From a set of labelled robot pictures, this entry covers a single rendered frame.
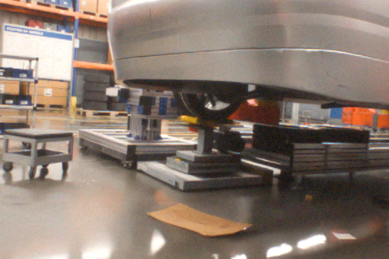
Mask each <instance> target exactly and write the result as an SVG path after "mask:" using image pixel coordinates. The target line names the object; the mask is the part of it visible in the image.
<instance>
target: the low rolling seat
mask: <svg viewBox="0 0 389 259"><path fill-rule="evenodd" d="M9 139H11V140H18V141H22V142H28V143H32V150H19V151H8V145H9ZM68 140H69V146H68V152H64V151H57V150H50V149H46V142H61V141H68ZM39 143H41V148H40V149H38V144H39ZM73 148H74V136H73V132H68V131H60V130H56V129H51V128H22V129H7V130H6V131H5V134H3V155H2V160H5V161H7V162H6V163H4V164H3V167H2V168H3V170H4V171H5V172H10V171H12V170H13V163H14V162H16V163H19V164H23V165H28V166H31V167H30V170H29V172H28V176H29V177H30V178H33V177H34V176H35V174H36V170H37V166H40V165H41V166H42V167H48V166H49V164H52V163H57V162H61V163H62V166H63V171H64V172H66V171H67V170H68V168H69V164H68V162H70V161H72V158H73Z"/></svg>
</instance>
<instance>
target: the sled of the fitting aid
mask: <svg viewBox="0 0 389 259"><path fill-rule="evenodd" d="M167 166H168V167H173V168H175V169H177V170H179V171H182V172H185V173H188V174H196V173H202V172H236V167H237V162H233V161H198V162H194V161H190V160H186V159H185V158H181V157H178V156H170V157H167Z"/></svg>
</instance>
